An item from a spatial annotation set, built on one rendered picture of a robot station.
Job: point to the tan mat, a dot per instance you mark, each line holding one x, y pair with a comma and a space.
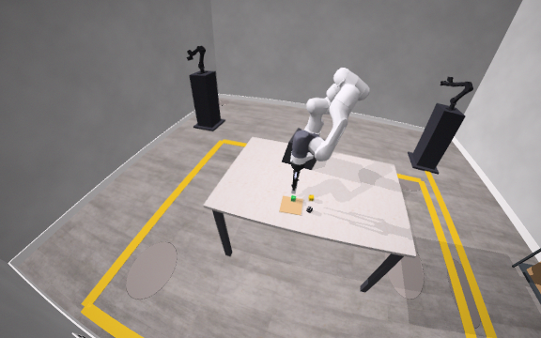
290, 207

